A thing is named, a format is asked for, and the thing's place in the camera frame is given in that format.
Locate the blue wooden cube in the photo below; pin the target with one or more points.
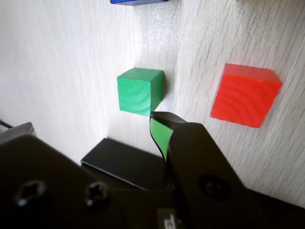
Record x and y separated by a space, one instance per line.
135 2

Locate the red wooden cube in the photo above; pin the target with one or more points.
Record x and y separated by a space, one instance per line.
243 97

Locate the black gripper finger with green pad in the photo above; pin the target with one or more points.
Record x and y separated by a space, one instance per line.
195 155
35 179

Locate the green wooden cube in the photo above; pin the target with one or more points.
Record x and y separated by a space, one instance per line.
135 95

